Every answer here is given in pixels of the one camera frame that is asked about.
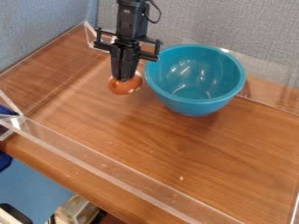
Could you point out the blue cloth object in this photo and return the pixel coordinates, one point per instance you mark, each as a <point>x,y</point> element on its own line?
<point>6,160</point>

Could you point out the clear acrylic front barrier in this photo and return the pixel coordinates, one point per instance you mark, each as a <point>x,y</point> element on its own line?
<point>122,176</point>

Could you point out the clear acrylic corner bracket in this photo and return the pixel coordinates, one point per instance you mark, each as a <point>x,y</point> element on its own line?
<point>90,35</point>

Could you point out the clear acrylic back barrier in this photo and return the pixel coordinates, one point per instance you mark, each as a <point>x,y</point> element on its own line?
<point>273,83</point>

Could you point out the blue plastic bowl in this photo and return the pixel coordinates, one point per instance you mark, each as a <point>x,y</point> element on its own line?
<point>196,78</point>

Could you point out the clear acrylic left bracket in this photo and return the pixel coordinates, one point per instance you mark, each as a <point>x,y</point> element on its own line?
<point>11,117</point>

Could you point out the clear acrylic barrier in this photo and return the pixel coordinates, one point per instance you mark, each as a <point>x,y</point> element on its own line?
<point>273,83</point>
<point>122,176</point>

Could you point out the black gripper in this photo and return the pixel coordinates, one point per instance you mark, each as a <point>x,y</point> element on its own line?
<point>128,48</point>

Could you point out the beige box under table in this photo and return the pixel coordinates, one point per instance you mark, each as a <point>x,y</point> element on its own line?
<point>75,211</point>

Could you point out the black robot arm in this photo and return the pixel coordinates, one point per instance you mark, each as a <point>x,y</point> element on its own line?
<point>133,17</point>

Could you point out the brown and white toy mushroom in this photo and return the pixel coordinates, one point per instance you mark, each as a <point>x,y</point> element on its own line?
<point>126,87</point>

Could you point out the black and white object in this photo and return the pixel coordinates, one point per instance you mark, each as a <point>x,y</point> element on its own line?
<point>13,216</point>

